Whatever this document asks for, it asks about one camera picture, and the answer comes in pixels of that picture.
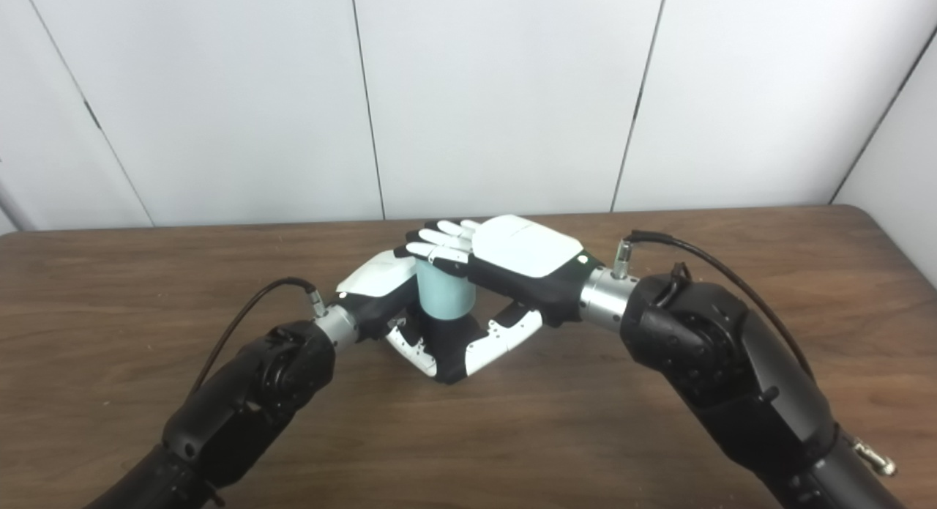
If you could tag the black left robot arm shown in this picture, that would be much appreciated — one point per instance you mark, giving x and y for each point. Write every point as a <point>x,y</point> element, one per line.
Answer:
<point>249,399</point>

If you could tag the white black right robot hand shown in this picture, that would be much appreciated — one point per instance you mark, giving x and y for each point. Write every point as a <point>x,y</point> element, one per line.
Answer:
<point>527,253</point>

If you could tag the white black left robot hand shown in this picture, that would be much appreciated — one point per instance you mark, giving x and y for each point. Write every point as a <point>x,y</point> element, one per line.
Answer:
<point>377,275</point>

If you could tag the black flared nozzle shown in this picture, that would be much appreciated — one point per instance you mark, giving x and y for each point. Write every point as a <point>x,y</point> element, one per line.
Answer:
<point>450,348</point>

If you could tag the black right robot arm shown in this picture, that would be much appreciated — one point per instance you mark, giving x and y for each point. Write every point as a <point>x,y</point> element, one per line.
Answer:
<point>732,362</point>

